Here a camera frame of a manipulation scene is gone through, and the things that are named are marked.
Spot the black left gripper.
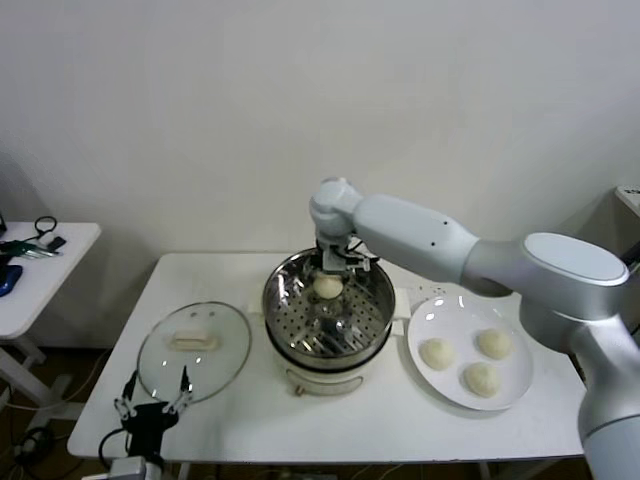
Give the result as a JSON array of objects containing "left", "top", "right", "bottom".
[{"left": 113, "top": 364, "right": 196, "bottom": 459}]

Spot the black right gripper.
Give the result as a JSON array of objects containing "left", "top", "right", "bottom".
[{"left": 315, "top": 238, "right": 354, "bottom": 274}]

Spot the white steamed baozi bun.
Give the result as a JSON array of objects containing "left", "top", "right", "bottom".
[
  {"left": 417, "top": 337, "right": 457, "bottom": 372},
  {"left": 474, "top": 328, "right": 515, "bottom": 361},
  {"left": 460, "top": 362, "right": 503, "bottom": 400},
  {"left": 312, "top": 272, "right": 345, "bottom": 301}
]

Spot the round glass pot lid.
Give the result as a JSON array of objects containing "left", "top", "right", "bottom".
[{"left": 137, "top": 301, "right": 252, "bottom": 405}]

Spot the perforated steel steamer basket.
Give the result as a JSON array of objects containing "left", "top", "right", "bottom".
[{"left": 247, "top": 245, "right": 412, "bottom": 362}]

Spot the round white plate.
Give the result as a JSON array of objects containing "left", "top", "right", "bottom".
[{"left": 406, "top": 294, "right": 535, "bottom": 412}]

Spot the white electric cooker base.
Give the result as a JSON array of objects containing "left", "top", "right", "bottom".
[{"left": 264, "top": 319, "right": 404, "bottom": 400}]

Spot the white side table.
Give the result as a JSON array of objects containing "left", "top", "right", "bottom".
[{"left": 0, "top": 222, "right": 102, "bottom": 401}]

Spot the blue plastic device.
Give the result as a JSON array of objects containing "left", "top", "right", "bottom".
[{"left": 0, "top": 265, "right": 25, "bottom": 300}]

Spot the white cabinet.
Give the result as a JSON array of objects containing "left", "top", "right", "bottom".
[{"left": 610, "top": 184, "right": 640, "bottom": 281}]

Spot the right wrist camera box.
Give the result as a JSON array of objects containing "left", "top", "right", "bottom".
[{"left": 344, "top": 249, "right": 379, "bottom": 275}]

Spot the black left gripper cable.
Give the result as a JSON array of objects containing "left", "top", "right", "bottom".
[{"left": 98, "top": 429, "right": 135, "bottom": 469}]

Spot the green handled tool set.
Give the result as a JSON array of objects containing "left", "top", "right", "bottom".
[{"left": 0, "top": 239, "right": 61, "bottom": 261}]

